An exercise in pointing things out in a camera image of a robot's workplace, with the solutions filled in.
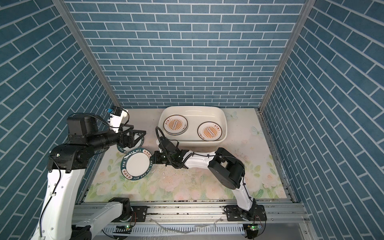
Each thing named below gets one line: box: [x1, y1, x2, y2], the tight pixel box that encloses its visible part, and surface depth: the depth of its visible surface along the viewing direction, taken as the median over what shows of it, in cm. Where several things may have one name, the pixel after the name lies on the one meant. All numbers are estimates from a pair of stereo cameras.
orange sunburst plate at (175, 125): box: [163, 114, 189, 136], surface depth 110 cm
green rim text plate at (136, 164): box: [120, 148, 153, 181], surface depth 84 cm
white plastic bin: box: [158, 106, 228, 147], surface depth 110 cm
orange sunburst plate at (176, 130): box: [163, 125, 189, 136], surface depth 107 cm
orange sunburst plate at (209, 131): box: [197, 121, 223, 142], surface depth 110 cm
